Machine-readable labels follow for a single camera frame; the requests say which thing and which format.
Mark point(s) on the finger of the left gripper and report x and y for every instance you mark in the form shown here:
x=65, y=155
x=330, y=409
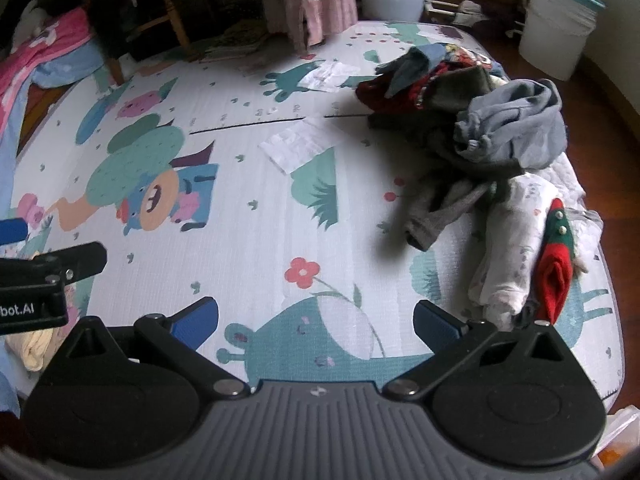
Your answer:
x=13, y=231
x=77, y=262

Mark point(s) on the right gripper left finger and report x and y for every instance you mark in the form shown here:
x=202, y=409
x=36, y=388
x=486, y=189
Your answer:
x=172, y=342

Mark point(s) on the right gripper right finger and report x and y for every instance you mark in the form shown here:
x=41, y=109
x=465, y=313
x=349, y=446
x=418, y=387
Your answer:
x=454, y=344

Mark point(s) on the red knit sweater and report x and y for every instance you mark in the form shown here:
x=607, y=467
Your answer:
x=554, y=269

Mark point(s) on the dark clothes pile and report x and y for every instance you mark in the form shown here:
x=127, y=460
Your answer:
x=419, y=97

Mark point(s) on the cream folded garment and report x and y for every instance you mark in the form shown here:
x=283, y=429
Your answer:
x=36, y=349

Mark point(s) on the white floral baby garment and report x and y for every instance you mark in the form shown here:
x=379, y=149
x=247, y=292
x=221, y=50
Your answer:
x=514, y=234

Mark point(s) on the cartoon printed play mat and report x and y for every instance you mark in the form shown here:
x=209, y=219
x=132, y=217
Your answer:
x=312, y=273

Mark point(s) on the pink blue blanket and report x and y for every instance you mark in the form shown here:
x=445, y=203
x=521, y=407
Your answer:
x=64, y=53

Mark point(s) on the white paper patch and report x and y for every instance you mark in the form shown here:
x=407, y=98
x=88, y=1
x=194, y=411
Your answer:
x=298, y=144

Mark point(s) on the grey hooded sweatshirt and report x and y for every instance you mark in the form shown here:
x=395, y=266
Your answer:
x=519, y=122

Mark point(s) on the wooden chair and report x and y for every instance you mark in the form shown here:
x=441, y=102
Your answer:
x=120, y=23

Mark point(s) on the white bucket teal rim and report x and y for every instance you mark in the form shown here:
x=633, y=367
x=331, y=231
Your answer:
x=555, y=34

